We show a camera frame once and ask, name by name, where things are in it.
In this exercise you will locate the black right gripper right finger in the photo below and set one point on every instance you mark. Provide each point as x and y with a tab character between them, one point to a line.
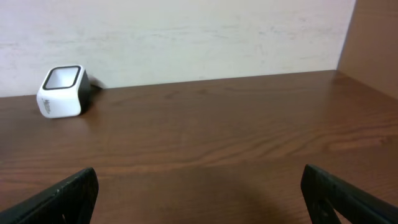
325	195

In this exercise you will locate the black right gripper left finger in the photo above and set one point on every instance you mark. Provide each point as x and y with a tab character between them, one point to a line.
71	200

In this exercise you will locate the white barcode scanner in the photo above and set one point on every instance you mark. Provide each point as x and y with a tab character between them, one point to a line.
65	92

